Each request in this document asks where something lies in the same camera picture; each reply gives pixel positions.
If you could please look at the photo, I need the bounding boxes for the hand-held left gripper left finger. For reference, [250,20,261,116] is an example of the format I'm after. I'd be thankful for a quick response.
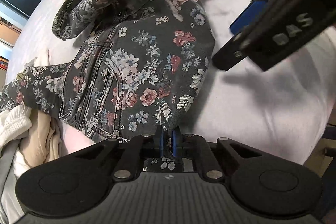
[76,126,164,181]

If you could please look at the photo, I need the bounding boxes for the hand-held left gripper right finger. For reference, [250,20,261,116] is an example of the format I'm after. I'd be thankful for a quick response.
[172,126,263,181]

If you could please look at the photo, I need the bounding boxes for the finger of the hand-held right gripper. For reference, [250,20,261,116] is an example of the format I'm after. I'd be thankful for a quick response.
[212,0,268,71]

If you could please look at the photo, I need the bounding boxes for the dark floral pants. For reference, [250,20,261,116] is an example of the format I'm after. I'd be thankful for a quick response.
[0,0,256,173]

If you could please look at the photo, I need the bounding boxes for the bed with pink dotted sheet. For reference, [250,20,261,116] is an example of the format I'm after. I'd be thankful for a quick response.
[8,0,336,165]

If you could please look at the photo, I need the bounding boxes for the light grey garment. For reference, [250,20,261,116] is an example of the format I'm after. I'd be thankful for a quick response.
[0,135,29,224]

